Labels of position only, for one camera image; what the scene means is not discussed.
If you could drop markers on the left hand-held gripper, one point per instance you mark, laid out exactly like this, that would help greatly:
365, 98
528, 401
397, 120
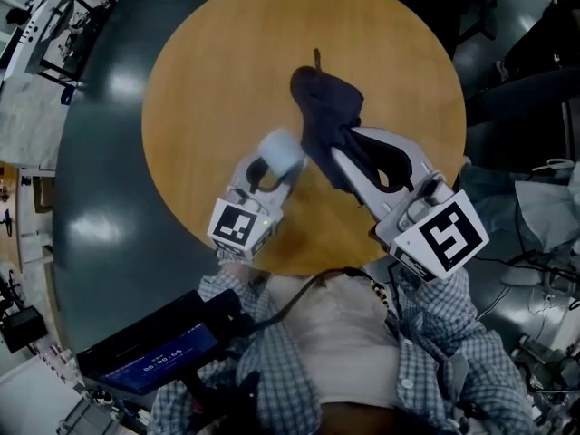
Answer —
238, 222

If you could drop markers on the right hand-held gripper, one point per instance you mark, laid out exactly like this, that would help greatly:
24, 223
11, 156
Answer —
446, 238

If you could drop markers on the white cylindrical object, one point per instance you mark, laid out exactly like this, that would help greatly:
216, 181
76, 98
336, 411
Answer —
281, 147

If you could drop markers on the dark blue cloth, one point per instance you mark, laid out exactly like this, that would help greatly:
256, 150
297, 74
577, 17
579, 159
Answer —
326, 102

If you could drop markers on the person's left forearm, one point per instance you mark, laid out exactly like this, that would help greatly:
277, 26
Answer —
233, 271

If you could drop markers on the blue denim garment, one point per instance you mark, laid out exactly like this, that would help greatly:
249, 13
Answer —
491, 193

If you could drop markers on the pale grey fabric pile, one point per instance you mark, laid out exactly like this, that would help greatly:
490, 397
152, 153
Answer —
548, 206

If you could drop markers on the person's checked shirt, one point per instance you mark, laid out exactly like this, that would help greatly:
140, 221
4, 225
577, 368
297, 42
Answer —
444, 324

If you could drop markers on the person's white undershirt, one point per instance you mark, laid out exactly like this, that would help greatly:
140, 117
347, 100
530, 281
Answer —
344, 342

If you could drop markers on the black tablet with screen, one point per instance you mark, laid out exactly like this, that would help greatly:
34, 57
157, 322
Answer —
158, 360

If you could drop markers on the white marble counter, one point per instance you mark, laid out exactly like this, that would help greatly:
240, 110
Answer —
31, 120

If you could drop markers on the black box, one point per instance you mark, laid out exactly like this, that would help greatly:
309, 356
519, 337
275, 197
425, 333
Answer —
22, 329

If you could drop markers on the black metal frame table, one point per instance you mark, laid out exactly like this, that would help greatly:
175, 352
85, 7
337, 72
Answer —
54, 21

